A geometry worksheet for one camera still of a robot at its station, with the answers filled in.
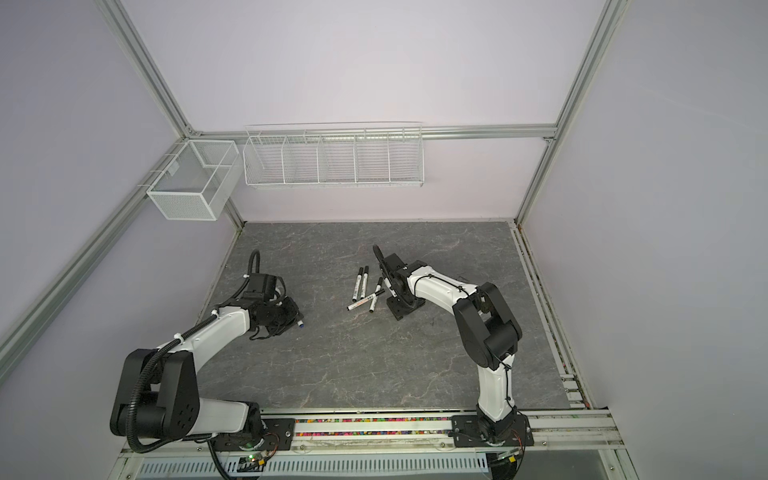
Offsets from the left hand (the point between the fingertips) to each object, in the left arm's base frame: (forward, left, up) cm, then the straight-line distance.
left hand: (303, 318), depth 89 cm
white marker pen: (+14, -16, -5) cm, 21 cm away
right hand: (+2, -32, -2) cm, 32 cm away
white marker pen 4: (+8, -19, -4) cm, 21 cm away
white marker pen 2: (+14, -18, -4) cm, 23 cm away
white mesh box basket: (+41, +34, +21) cm, 57 cm away
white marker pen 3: (+7, -21, -4) cm, 23 cm away
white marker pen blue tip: (-2, 0, +1) cm, 2 cm away
